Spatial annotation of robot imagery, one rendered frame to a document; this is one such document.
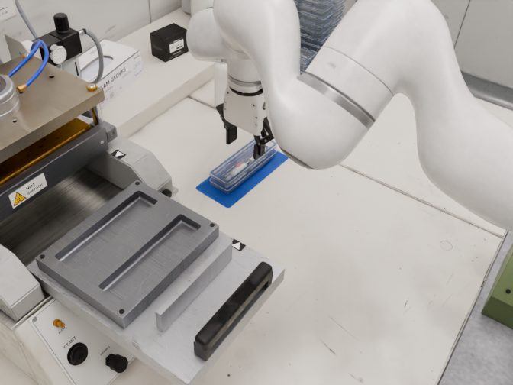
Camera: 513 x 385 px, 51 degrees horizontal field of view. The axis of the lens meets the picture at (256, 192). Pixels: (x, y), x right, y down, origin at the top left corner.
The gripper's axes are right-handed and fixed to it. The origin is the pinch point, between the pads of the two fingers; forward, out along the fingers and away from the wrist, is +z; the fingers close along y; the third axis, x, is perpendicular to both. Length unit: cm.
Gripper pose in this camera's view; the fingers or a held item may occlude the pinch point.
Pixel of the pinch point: (245, 143)
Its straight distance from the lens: 120.3
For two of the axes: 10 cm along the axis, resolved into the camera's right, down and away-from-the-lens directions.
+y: -7.9, -4.5, 4.2
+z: -0.5, 7.2, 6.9
